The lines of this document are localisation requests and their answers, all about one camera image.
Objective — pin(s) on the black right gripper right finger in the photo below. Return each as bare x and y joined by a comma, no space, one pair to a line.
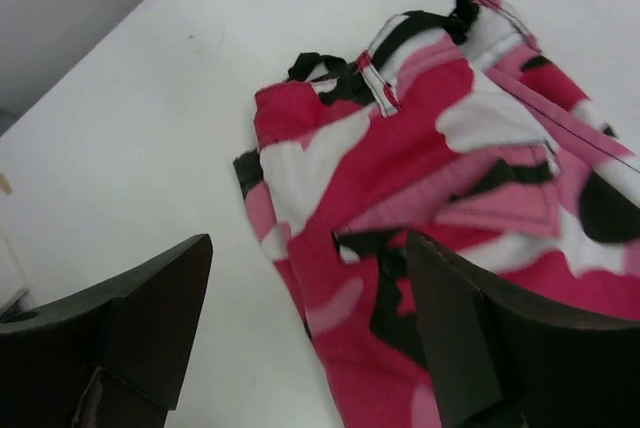
500,355

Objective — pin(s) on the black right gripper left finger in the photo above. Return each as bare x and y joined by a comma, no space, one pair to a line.
112,355

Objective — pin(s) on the pink camouflage trousers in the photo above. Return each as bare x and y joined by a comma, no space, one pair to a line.
457,126

